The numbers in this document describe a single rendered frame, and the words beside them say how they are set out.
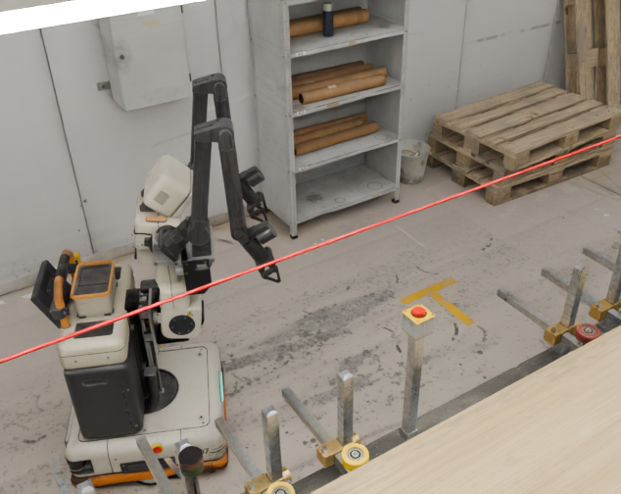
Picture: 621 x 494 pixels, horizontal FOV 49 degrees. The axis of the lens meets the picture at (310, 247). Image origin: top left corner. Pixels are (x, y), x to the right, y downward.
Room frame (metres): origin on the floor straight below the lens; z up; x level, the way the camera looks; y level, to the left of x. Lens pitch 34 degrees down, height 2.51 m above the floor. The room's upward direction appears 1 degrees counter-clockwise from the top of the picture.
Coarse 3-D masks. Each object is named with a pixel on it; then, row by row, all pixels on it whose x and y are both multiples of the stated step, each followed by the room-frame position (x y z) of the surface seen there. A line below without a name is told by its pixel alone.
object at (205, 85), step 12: (192, 84) 2.50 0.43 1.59; (204, 84) 2.44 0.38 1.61; (204, 96) 2.45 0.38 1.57; (192, 108) 2.46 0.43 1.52; (204, 108) 2.45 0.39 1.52; (192, 120) 2.45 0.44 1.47; (204, 120) 2.45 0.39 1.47; (192, 132) 2.45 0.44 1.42; (192, 144) 2.45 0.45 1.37; (192, 156) 2.44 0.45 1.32; (192, 168) 2.42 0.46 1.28
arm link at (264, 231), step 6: (264, 222) 2.08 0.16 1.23; (252, 228) 2.08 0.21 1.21; (258, 228) 2.06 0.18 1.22; (264, 228) 2.06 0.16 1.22; (270, 228) 2.07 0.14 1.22; (234, 234) 2.02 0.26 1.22; (240, 234) 2.02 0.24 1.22; (252, 234) 2.04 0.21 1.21; (258, 234) 2.05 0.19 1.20; (264, 234) 2.05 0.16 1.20; (270, 234) 2.05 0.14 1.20; (276, 234) 2.08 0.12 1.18; (240, 240) 2.02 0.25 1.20; (246, 240) 2.03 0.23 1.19; (264, 240) 2.05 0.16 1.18
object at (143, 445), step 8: (136, 440) 1.43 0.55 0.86; (144, 440) 1.43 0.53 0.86; (144, 448) 1.40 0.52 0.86; (144, 456) 1.37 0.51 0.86; (152, 456) 1.37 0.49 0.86; (152, 464) 1.34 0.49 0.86; (160, 464) 1.34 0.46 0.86; (152, 472) 1.31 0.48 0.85; (160, 472) 1.31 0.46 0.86; (160, 480) 1.28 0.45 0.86; (168, 480) 1.28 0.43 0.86; (160, 488) 1.26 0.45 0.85; (168, 488) 1.25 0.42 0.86
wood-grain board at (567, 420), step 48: (528, 384) 1.58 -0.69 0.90; (576, 384) 1.58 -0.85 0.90; (432, 432) 1.39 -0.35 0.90; (480, 432) 1.39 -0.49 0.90; (528, 432) 1.38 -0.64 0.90; (576, 432) 1.38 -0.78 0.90; (336, 480) 1.23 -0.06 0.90; (384, 480) 1.23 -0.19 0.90; (432, 480) 1.22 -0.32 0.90; (480, 480) 1.22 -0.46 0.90; (528, 480) 1.22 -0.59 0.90; (576, 480) 1.21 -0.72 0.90
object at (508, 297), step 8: (504, 288) 2.18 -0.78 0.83; (504, 296) 2.14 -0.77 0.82; (512, 296) 2.13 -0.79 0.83; (512, 304) 2.11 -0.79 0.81; (520, 304) 2.08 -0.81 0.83; (520, 312) 2.07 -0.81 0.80; (528, 312) 2.04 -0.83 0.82; (536, 312) 2.03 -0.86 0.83; (536, 320) 2.00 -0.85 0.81; (544, 320) 1.99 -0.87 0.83; (544, 328) 1.97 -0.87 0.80; (568, 336) 1.89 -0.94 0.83; (568, 344) 1.87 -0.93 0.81; (576, 344) 1.84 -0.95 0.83
